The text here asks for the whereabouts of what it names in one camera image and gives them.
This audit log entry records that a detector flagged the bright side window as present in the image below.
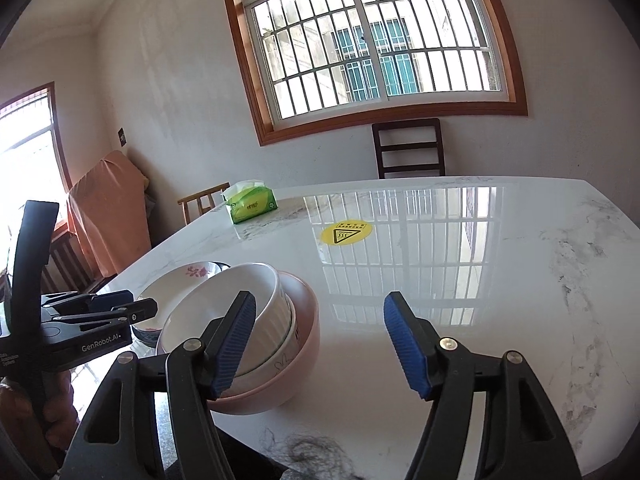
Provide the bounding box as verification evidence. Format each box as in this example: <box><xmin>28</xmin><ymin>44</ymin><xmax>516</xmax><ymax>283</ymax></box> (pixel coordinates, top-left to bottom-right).
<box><xmin>0</xmin><ymin>81</ymin><xmax>71</xmax><ymax>196</ymax></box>

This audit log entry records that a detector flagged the large white ribbed bowl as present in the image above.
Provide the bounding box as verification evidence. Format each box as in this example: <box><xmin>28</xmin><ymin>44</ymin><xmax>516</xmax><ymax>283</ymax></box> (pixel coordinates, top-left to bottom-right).
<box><xmin>156</xmin><ymin>261</ymin><xmax>293</xmax><ymax>376</ymax></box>

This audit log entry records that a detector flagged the green tissue pack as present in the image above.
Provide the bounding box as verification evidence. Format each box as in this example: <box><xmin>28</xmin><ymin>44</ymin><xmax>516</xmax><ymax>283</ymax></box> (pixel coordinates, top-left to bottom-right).
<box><xmin>221</xmin><ymin>180</ymin><xmax>278</xmax><ymax>225</ymax></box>

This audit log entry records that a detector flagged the dark wooden chair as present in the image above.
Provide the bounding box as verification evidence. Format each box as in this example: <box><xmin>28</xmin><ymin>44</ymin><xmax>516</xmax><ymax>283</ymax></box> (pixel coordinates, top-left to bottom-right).
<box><xmin>371</xmin><ymin>118</ymin><xmax>447</xmax><ymax>180</ymax></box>

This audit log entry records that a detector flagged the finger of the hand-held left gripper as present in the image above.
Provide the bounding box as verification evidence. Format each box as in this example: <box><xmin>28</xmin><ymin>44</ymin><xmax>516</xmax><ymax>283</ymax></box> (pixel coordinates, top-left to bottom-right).
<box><xmin>42</xmin><ymin>289</ymin><xmax>136</xmax><ymax>312</ymax></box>
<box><xmin>52</xmin><ymin>298</ymin><xmax>159</xmax><ymax>332</ymax></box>

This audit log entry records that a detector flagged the yellow round sticker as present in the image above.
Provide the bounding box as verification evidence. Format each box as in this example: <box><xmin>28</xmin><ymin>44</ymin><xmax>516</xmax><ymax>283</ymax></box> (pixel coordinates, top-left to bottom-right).
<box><xmin>320</xmin><ymin>220</ymin><xmax>373</xmax><ymax>246</ymax></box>

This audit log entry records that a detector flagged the light wooden chair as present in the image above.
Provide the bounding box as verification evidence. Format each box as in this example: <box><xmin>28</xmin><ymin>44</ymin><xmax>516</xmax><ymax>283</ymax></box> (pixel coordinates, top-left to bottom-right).
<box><xmin>177</xmin><ymin>182</ymin><xmax>231</xmax><ymax>226</ymax></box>

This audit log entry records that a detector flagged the blue and white patterned plate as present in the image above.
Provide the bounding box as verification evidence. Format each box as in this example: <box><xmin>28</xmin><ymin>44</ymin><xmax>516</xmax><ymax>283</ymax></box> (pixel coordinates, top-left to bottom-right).
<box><xmin>131</xmin><ymin>260</ymin><xmax>232</xmax><ymax>348</ymax></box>

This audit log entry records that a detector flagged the pink bowl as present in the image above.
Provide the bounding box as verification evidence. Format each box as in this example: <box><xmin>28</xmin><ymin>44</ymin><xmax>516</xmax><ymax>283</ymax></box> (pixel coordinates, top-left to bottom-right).
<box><xmin>207</xmin><ymin>270</ymin><xmax>321</xmax><ymax>416</ymax></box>

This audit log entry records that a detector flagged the white rose print plate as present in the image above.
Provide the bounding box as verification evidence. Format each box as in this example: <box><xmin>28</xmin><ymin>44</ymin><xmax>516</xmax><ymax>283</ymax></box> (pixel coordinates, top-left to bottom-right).
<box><xmin>135</xmin><ymin>261</ymin><xmax>231</xmax><ymax>333</ymax></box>

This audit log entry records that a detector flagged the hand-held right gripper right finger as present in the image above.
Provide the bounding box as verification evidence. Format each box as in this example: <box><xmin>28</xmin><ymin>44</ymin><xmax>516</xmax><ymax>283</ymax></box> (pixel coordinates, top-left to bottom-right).
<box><xmin>383</xmin><ymin>291</ymin><xmax>583</xmax><ymax>480</ymax></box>

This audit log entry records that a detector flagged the wooden framed barred window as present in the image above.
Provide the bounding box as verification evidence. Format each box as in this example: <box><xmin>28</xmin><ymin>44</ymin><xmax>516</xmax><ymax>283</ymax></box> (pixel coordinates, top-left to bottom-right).
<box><xmin>217</xmin><ymin>0</ymin><xmax>528</xmax><ymax>147</ymax></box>

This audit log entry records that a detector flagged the orange cloth covered chair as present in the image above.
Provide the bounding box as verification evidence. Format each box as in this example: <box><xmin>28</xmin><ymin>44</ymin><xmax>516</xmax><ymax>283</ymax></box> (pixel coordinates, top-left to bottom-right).
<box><xmin>65</xmin><ymin>149</ymin><xmax>152</xmax><ymax>278</ymax></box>

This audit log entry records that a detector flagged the white cartoon print bowl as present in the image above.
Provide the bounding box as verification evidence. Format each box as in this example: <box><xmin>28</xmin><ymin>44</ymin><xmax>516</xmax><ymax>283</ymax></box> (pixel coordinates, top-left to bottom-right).
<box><xmin>235</xmin><ymin>310</ymin><xmax>297</xmax><ymax>378</ymax></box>

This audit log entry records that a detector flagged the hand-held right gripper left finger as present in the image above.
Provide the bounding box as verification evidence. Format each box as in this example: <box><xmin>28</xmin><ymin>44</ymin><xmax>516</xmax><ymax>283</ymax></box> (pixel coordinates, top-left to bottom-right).
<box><xmin>65</xmin><ymin>290</ymin><xmax>258</xmax><ymax>480</ymax></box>

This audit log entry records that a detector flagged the wooden slatted furniture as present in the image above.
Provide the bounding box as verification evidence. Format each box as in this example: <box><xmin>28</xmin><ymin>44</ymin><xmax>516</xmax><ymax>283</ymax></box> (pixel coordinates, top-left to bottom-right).
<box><xmin>40</xmin><ymin>232</ymin><xmax>118</xmax><ymax>296</ymax></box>

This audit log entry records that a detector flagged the person's left hand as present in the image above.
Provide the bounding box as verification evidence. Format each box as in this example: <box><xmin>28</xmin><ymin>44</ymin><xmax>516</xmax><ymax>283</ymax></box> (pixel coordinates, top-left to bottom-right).
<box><xmin>0</xmin><ymin>374</ymin><xmax>79</xmax><ymax>466</ymax></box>

